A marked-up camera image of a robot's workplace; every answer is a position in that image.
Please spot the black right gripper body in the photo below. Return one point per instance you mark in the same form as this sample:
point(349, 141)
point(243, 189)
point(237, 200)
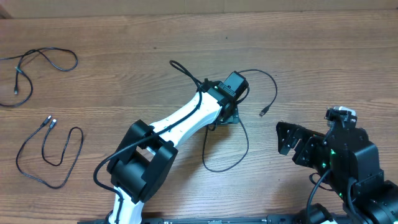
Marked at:
point(312, 154)

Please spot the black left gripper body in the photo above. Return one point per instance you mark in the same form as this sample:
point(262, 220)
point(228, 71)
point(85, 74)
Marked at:
point(232, 116)

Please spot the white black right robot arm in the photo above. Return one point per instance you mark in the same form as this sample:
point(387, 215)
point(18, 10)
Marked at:
point(348, 162)

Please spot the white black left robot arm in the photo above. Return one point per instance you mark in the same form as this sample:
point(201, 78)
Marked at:
point(146, 153)

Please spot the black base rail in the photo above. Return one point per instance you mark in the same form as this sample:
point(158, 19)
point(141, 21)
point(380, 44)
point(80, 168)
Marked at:
point(270, 219)

